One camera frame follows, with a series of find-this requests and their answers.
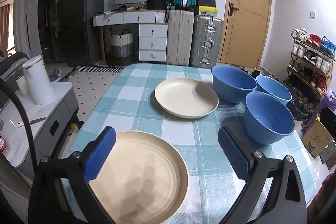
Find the cream plate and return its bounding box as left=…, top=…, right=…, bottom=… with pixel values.
left=154, top=78, right=219, bottom=119
left=88, top=131, right=189, bottom=223

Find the light blue bowl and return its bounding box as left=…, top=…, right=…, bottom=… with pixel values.
left=256, top=75, right=292, bottom=105

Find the person's hand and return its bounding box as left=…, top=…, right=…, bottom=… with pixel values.
left=307, top=173, right=335, bottom=223

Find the grey side cabinet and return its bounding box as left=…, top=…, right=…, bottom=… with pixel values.
left=1, top=82, right=79, bottom=168

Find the teal plaid tablecloth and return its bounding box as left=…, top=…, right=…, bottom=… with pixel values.
left=67, top=64, right=316, bottom=223

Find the white trash bin black bag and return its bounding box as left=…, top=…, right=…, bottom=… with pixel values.
left=286, top=98, right=311, bottom=122

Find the cardboard box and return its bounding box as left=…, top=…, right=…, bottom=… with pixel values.
left=302, top=118, right=334, bottom=159

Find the plastic bottle red label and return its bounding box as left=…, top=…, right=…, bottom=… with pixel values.
left=0, top=135, right=11, bottom=157

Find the white electric kettle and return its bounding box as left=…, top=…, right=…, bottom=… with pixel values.
left=22, top=55, right=55, bottom=105

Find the purple plastic bag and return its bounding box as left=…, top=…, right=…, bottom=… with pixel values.
left=301, top=89, right=336, bottom=134

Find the woven laundry basket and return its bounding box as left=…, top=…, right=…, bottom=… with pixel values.
left=109, top=29, right=134, bottom=67

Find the wooden shoe rack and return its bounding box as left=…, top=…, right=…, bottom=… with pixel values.
left=284, top=28, right=335, bottom=112

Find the silver suitcase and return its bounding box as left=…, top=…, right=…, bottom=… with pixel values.
left=189, top=15, right=223, bottom=69

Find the white drawer desk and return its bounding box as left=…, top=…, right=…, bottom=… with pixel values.
left=93, top=10, right=168, bottom=63

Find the wooden door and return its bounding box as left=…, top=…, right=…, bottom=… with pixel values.
left=219, top=0, right=272, bottom=68

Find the beige suitcase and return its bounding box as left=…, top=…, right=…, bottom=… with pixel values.
left=166, top=10, right=194, bottom=66

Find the black refrigerator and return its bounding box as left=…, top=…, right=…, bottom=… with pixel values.
left=62, top=0, right=104, bottom=67

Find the black cable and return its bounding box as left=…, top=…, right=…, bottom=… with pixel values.
left=0, top=77, right=40, bottom=169

